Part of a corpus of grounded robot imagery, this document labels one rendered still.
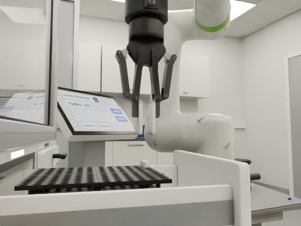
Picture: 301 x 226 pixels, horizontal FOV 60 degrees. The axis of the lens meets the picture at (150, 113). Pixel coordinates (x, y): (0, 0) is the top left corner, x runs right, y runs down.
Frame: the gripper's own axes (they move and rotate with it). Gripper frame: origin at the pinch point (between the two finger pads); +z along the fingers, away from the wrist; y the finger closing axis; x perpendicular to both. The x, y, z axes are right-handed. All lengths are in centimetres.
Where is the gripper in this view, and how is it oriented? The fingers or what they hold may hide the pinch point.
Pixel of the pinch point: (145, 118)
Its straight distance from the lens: 54.3
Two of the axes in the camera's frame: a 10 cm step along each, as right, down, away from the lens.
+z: 0.0, 10.0, -0.7
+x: -2.4, 0.7, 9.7
